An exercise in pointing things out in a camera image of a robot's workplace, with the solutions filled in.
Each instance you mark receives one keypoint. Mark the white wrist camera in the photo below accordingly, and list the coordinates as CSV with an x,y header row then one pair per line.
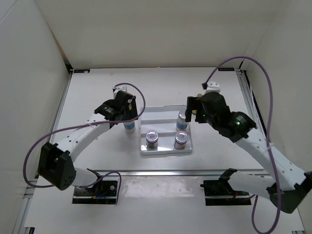
x,y
120,87
211,86

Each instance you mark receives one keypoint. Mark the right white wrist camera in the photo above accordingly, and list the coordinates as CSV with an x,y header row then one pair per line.
x,y
211,86

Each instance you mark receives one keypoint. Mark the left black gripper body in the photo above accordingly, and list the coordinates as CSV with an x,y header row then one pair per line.
x,y
131,114

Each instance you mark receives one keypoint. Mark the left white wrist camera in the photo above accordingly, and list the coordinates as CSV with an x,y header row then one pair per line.
x,y
120,87

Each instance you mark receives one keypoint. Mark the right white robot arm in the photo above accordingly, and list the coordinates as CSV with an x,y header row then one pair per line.
x,y
287,185

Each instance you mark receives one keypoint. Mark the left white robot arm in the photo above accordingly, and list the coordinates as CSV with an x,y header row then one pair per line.
x,y
56,162

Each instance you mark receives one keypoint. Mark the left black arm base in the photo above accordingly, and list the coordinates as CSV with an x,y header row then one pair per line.
x,y
104,192

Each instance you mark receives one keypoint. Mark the blue label jar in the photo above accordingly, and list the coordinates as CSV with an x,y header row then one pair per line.
x,y
181,124
130,126

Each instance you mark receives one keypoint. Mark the dark spice jar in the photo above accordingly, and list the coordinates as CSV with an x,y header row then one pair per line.
x,y
152,139

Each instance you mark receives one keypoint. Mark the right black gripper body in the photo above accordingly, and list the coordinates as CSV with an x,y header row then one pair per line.
x,y
202,118

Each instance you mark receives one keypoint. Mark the yellow sauce bottle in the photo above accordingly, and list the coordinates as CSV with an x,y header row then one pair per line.
x,y
194,112

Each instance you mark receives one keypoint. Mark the orange spice jar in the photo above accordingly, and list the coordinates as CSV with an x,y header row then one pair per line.
x,y
181,139

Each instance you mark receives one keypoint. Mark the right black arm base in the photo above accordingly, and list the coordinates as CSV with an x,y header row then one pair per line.
x,y
220,193

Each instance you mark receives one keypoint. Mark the front aluminium rail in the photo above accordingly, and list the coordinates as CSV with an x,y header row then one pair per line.
x,y
182,172

